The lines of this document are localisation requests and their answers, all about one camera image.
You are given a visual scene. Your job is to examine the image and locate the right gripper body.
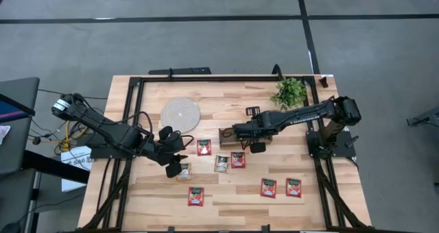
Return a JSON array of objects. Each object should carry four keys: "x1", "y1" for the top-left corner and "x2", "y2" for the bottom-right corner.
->
[{"x1": 251, "y1": 112, "x2": 275, "y2": 143}]

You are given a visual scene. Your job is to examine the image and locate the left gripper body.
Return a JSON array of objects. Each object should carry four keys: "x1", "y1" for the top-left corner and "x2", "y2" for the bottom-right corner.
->
[{"x1": 139, "y1": 133, "x2": 171, "y2": 165}]

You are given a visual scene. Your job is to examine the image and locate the beige vanilla tea sachet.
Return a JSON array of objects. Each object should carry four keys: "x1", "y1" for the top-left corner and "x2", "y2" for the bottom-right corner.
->
[
  {"x1": 176, "y1": 162, "x2": 192, "y2": 181},
  {"x1": 214, "y1": 155, "x2": 230, "y2": 174}
]

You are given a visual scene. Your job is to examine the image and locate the red strawberry tea sachet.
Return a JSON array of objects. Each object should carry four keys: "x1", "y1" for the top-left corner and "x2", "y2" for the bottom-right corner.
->
[
  {"x1": 196, "y1": 139, "x2": 213, "y2": 157},
  {"x1": 187, "y1": 186, "x2": 205, "y2": 207},
  {"x1": 285, "y1": 177, "x2": 302, "y2": 199},
  {"x1": 230, "y1": 151, "x2": 247, "y2": 169},
  {"x1": 260, "y1": 177, "x2": 278, "y2": 199}
]

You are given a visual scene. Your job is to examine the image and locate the brown wooden three-compartment tea box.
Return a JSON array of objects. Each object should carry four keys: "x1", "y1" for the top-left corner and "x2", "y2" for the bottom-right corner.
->
[{"x1": 218, "y1": 127, "x2": 274, "y2": 149}]

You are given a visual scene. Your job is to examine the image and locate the round white woven placemat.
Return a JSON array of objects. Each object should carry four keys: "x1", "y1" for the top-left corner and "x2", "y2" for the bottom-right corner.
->
[{"x1": 160, "y1": 97, "x2": 202, "y2": 135}]

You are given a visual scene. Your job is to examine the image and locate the small green potted plant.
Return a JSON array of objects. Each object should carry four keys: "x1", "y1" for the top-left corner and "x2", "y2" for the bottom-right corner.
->
[{"x1": 270, "y1": 76, "x2": 309, "y2": 111}]

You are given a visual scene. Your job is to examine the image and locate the black power strip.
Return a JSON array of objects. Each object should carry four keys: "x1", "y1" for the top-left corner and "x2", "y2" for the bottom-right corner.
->
[{"x1": 147, "y1": 66, "x2": 213, "y2": 76}]

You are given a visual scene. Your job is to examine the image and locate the white printed cardboard box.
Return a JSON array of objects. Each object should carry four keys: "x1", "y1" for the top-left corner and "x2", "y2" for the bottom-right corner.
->
[{"x1": 60, "y1": 145, "x2": 93, "y2": 193}]

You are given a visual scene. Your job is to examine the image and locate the black table crossbar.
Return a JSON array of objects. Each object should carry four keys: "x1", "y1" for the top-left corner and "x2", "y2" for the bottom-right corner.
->
[{"x1": 21, "y1": 149, "x2": 91, "y2": 185}]

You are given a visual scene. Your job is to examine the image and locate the grey side table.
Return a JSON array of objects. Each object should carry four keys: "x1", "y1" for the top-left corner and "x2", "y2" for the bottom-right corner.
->
[{"x1": 0, "y1": 77, "x2": 40, "y2": 233}]

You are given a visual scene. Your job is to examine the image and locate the laptop with blue screen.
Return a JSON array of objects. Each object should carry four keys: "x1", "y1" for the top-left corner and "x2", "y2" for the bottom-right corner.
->
[{"x1": 0, "y1": 93, "x2": 36, "y2": 124}]

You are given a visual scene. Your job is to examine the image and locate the white paper sheet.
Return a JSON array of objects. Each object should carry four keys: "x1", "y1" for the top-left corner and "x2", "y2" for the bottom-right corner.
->
[{"x1": 0, "y1": 125, "x2": 11, "y2": 147}]

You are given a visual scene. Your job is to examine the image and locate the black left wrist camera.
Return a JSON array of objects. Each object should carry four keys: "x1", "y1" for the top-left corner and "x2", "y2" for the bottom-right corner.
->
[{"x1": 170, "y1": 131, "x2": 188, "y2": 155}]

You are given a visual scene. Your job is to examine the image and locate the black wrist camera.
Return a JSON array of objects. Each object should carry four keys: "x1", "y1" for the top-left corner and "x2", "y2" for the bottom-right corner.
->
[
  {"x1": 170, "y1": 131, "x2": 188, "y2": 155},
  {"x1": 233, "y1": 122, "x2": 253, "y2": 140}
]

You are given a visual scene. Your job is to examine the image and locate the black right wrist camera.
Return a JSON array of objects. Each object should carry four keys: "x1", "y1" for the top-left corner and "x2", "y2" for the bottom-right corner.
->
[{"x1": 233, "y1": 122, "x2": 253, "y2": 140}]

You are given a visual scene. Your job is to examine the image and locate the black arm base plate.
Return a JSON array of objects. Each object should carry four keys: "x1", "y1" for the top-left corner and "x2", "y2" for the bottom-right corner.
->
[
  {"x1": 89, "y1": 136, "x2": 140, "y2": 160},
  {"x1": 307, "y1": 132, "x2": 357, "y2": 159}
]

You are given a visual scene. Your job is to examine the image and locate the black curved bracket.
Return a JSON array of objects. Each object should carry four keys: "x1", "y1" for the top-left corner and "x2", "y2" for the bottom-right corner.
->
[{"x1": 271, "y1": 64, "x2": 284, "y2": 80}]

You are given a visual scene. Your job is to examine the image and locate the black metal table frame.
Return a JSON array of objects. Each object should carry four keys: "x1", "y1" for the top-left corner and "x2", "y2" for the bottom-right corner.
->
[{"x1": 80, "y1": 73, "x2": 375, "y2": 233}]

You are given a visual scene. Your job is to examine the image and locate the yellow cable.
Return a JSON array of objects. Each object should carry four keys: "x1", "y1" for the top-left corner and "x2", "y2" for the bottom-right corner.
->
[{"x1": 58, "y1": 119, "x2": 86, "y2": 154}]

